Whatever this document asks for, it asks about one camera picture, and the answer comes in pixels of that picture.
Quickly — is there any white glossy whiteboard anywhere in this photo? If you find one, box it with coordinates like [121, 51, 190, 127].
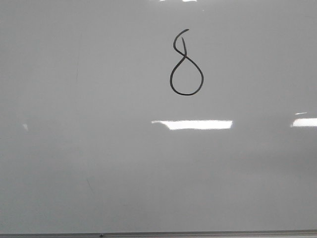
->
[0, 0, 317, 234]

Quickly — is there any grey aluminium whiteboard frame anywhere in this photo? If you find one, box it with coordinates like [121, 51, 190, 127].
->
[0, 230, 317, 238]

